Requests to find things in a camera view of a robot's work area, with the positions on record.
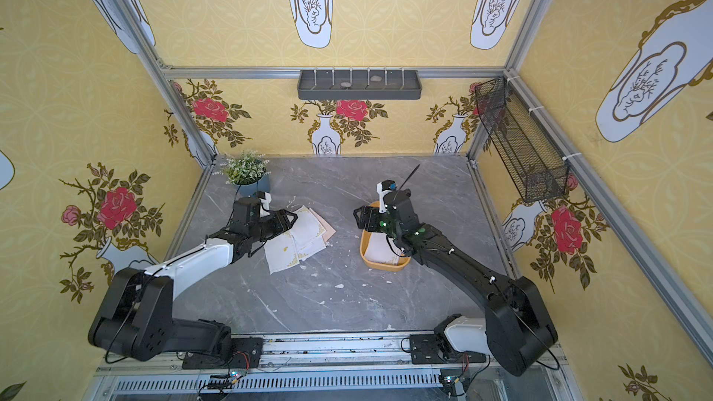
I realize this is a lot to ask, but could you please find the white stationery sheet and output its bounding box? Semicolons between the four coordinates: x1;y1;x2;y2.
264;232;302;274
293;222;326;261
289;206;327;255

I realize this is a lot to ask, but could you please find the pink stationery sheet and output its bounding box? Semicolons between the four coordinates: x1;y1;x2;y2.
309;209;336;244

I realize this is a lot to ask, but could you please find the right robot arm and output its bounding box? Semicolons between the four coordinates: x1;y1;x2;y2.
354;189;558;377

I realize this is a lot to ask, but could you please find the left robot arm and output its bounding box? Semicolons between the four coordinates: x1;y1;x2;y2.
87;194;299;363

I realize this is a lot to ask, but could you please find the yellow plastic storage box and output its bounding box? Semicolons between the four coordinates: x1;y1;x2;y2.
359;230;410;272

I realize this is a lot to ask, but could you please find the stationery paper stack in box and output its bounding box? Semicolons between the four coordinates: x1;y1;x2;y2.
364;233;400;265

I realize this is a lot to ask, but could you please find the blue plant pot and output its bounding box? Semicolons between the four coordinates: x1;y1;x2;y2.
237;174;271;197

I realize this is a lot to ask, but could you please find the green artificial plant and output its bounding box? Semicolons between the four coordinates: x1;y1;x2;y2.
220;150;269;186

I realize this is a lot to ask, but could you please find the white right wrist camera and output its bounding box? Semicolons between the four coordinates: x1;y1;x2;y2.
377;179;397;213

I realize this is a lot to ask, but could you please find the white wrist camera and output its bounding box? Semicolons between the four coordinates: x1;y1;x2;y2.
255;190;272;217
377;179;397;213

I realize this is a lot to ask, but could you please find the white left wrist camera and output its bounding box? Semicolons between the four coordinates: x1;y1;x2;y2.
255;190;272;217

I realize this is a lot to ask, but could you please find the black right camera cable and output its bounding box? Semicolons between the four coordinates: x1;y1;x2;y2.
397;163;421;190

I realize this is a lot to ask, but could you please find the grey wall shelf tray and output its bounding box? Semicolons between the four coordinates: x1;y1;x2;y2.
297;68;423;101

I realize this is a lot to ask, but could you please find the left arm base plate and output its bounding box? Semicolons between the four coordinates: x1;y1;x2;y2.
182;336;264;369

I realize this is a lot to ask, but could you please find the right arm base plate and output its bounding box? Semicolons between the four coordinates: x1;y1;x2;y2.
408;333;488;365

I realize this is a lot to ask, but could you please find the black wire mesh basket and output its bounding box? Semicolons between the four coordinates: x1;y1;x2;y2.
473;78;570;203

